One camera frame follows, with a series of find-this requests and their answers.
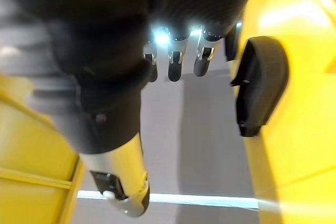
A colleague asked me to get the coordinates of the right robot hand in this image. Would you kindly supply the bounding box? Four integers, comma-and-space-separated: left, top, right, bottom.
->
5, 0, 263, 218

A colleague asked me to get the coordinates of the black sole-shaped plastic housing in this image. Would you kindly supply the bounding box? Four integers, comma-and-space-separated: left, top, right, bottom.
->
230, 36, 289, 138

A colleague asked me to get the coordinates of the yellow shelf board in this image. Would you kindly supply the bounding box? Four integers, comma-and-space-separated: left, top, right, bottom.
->
0, 73, 86, 224

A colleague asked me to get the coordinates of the yellow metal shelf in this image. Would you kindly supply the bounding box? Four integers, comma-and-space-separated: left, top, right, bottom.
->
228, 0, 336, 224

